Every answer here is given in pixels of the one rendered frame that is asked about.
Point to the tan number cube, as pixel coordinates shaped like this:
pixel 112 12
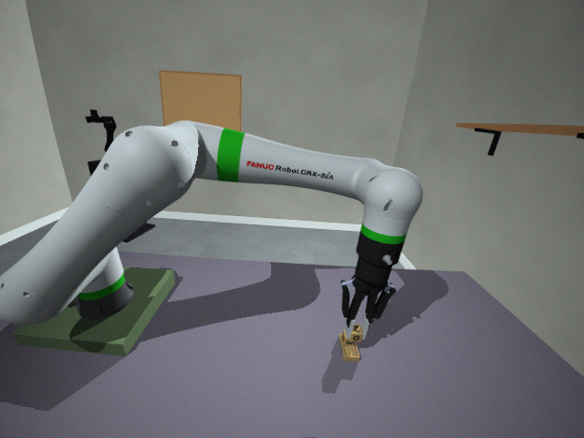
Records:
pixel 356 334
pixel 345 341

